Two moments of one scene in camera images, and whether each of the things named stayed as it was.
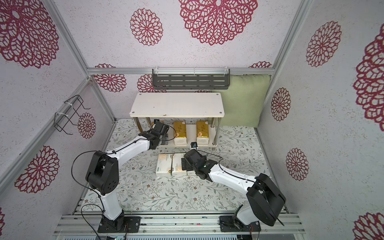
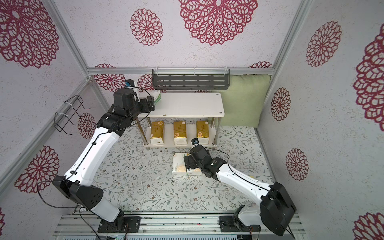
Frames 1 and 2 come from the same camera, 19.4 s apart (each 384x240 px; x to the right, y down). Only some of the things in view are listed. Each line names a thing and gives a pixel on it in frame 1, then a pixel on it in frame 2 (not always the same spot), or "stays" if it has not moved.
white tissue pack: [163, 166] to [156, 94]
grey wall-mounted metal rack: [191, 79] stays
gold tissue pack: [180, 129] stays
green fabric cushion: [243, 100] stays
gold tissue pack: [202, 132] stays
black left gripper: [166, 137] to [144, 104]
